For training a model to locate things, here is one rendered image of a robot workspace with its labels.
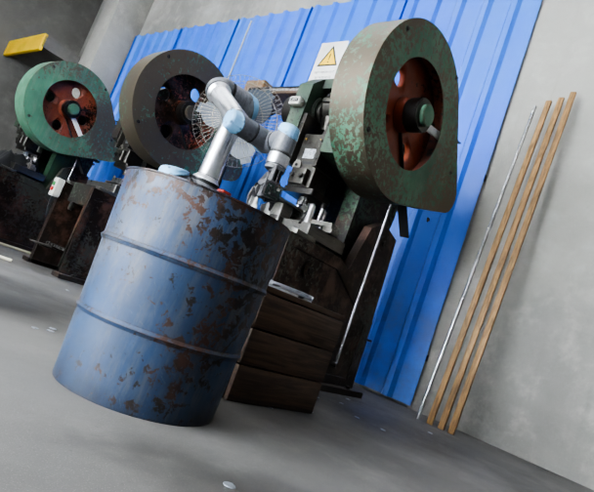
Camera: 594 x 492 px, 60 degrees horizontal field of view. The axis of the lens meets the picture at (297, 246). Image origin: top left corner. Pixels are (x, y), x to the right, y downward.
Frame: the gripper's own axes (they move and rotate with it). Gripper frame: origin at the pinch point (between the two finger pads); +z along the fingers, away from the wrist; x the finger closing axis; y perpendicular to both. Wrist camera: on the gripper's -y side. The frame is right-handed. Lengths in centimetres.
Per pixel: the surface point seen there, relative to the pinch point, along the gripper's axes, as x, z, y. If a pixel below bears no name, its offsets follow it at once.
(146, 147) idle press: -15, -44, -183
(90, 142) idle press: -39, -62, -362
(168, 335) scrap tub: -31, 37, 59
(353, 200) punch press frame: 70, -40, -58
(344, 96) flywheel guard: 26, -66, -19
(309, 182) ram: 43, -38, -58
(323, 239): 54, -13, -45
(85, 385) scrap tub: -42, 52, 53
